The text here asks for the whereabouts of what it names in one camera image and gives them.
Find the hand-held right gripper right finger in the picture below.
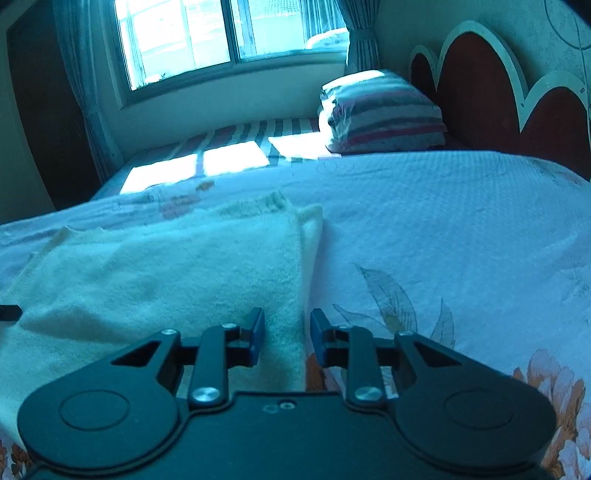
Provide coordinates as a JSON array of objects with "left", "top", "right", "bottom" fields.
[{"left": 310, "top": 308, "right": 468, "bottom": 409}]

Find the grey curtain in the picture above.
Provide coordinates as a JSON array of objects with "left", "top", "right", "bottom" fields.
[
  {"left": 336, "top": 0, "right": 382, "bottom": 77},
  {"left": 52, "top": 0, "right": 124, "bottom": 181}
]

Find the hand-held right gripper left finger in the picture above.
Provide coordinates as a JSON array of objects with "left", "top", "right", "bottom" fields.
[{"left": 110, "top": 308, "right": 266, "bottom": 409}]

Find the striped mattress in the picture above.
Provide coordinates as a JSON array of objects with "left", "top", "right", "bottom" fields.
[{"left": 90, "top": 117, "right": 342, "bottom": 201}]

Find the white bundle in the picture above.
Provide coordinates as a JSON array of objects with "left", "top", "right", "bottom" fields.
[{"left": 304, "top": 27, "right": 349, "bottom": 51}]

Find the sliding glass window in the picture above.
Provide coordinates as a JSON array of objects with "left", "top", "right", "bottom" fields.
[{"left": 104, "top": 0, "right": 348, "bottom": 109}]

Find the striped folded bedding stack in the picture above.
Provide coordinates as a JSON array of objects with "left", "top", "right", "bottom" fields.
[{"left": 317, "top": 69, "right": 448, "bottom": 154}]

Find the cream knitted sweater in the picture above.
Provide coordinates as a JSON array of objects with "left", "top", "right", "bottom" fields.
[{"left": 0, "top": 191, "right": 324, "bottom": 450}]

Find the dark wooden wardrobe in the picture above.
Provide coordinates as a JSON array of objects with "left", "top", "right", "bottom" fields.
[{"left": 6, "top": 16, "right": 100, "bottom": 210}]

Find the red scalloped headboard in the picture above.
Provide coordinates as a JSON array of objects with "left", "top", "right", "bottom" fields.
[{"left": 409, "top": 20, "right": 591, "bottom": 182}]

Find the bed with floral sheet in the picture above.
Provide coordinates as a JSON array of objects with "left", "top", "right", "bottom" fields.
[{"left": 0, "top": 150, "right": 591, "bottom": 480}]

